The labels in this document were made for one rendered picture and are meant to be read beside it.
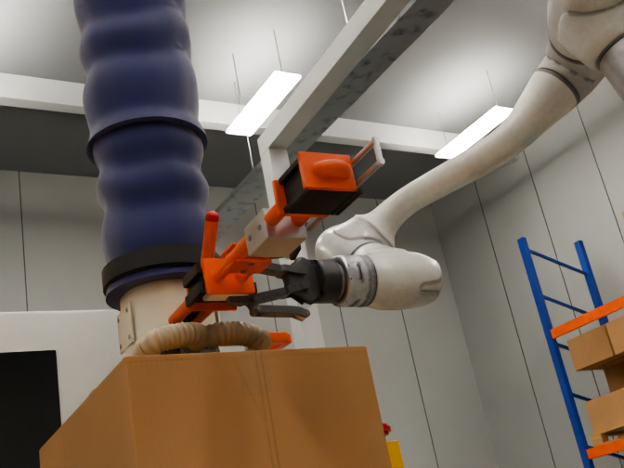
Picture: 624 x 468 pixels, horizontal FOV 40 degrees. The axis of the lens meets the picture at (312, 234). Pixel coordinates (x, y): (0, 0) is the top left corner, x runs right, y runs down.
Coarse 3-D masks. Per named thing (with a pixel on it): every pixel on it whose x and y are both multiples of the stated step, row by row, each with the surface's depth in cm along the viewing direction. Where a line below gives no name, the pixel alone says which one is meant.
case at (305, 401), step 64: (128, 384) 120; (192, 384) 124; (256, 384) 128; (320, 384) 133; (64, 448) 150; (128, 448) 118; (192, 448) 120; (256, 448) 124; (320, 448) 129; (384, 448) 134
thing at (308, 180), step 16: (304, 160) 107; (320, 160) 108; (288, 176) 112; (304, 176) 106; (352, 176) 109; (288, 192) 112; (304, 192) 107; (320, 192) 108; (336, 192) 109; (352, 192) 110; (288, 208) 111; (304, 208) 111; (320, 208) 112
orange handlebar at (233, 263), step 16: (336, 160) 107; (320, 176) 107; (336, 176) 108; (272, 208) 116; (272, 224) 118; (304, 224) 120; (240, 240) 125; (224, 256) 132; (240, 256) 127; (224, 272) 130; (240, 272) 132; (256, 272) 133; (176, 320) 149; (192, 320) 153; (272, 336) 173; (288, 336) 174
